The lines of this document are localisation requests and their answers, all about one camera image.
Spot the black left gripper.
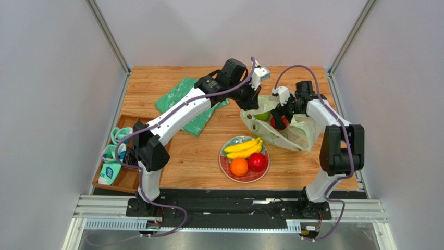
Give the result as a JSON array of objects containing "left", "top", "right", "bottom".
[{"left": 228, "top": 78, "right": 262, "bottom": 113}]

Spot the red fake apple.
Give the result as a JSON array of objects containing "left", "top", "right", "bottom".
[
  {"left": 270, "top": 116, "right": 289, "bottom": 131},
  {"left": 248, "top": 153, "right": 267, "bottom": 172}
]

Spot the translucent avocado print plastic bag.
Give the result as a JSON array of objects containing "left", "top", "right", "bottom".
[{"left": 240, "top": 95, "right": 322, "bottom": 151}]

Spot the yellow fake banana bunch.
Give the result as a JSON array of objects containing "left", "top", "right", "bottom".
[{"left": 223, "top": 137, "right": 263, "bottom": 159}]

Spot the orange fake orange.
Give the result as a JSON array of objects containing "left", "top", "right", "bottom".
[{"left": 230, "top": 158, "right": 249, "bottom": 177}]

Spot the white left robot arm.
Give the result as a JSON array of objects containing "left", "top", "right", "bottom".
[{"left": 132, "top": 58, "right": 270, "bottom": 203}]

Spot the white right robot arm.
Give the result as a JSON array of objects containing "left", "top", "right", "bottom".
[{"left": 272, "top": 81, "right": 365, "bottom": 203}]

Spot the green fake apple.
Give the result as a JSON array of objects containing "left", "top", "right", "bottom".
[{"left": 254, "top": 111, "right": 271, "bottom": 122}]

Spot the green tie-dye cloth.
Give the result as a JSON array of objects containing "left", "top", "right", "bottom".
[{"left": 154, "top": 77, "right": 230, "bottom": 137}]

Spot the floral red blue plate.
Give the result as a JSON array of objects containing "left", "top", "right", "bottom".
[{"left": 218, "top": 136, "right": 270, "bottom": 183}]

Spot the wooden compartment tray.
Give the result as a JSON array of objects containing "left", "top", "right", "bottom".
[{"left": 92, "top": 115, "right": 170, "bottom": 199}]

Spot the teal white sock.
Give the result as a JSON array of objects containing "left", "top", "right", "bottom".
[{"left": 98, "top": 127, "right": 133, "bottom": 185}]

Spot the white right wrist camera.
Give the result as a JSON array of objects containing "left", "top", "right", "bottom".
[{"left": 272, "top": 86, "right": 291, "bottom": 106}]

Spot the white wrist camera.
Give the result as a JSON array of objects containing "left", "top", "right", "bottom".
[
  {"left": 250, "top": 65, "right": 270, "bottom": 90},
  {"left": 272, "top": 86, "right": 291, "bottom": 106}
]

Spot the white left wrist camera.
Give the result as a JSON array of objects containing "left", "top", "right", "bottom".
[{"left": 250, "top": 65, "right": 270, "bottom": 90}]

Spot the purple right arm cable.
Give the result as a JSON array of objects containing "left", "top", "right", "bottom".
[{"left": 274, "top": 64, "right": 356, "bottom": 242}]

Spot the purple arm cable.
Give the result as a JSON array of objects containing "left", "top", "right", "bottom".
[
  {"left": 274, "top": 64, "right": 356, "bottom": 242},
  {"left": 114, "top": 56, "right": 257, "bottom": 238}
]

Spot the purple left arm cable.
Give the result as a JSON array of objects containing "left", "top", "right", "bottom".
[{"left": 114, "top": 56, "right": 257, "bottom": 238}]

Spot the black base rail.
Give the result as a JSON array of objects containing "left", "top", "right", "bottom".
[{"left": 126, "top": 188, "right": 332, "bottom": 229}]

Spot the aluminium frame rail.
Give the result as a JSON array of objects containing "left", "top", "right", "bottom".
[{"left": 63, "top": 195, "right": 396, "bottom": 249}]

